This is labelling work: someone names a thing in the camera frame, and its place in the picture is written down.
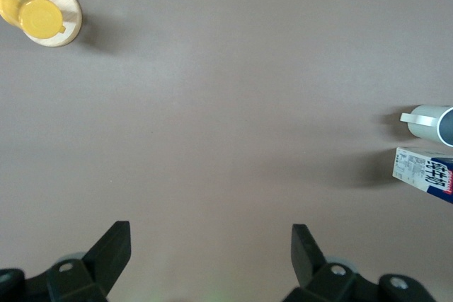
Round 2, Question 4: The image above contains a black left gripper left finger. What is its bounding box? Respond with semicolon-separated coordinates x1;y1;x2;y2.
0;220;132;302

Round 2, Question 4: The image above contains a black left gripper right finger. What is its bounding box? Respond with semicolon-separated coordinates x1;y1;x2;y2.
282;223;437;302

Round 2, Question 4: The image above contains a blue white milk carton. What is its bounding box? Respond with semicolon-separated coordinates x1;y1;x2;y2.
391;146;453;205

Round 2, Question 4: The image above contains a grey cup with handle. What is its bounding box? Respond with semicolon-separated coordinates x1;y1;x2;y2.
399;104;453;148

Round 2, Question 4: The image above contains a yellow plastic cup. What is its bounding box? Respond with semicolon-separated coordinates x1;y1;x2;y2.
0;0;67;40

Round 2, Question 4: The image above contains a round wooden cup stand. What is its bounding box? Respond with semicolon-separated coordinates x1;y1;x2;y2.
26;0;83;48

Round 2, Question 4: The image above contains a brown table cloth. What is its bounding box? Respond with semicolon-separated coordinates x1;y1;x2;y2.
0;0;453;302

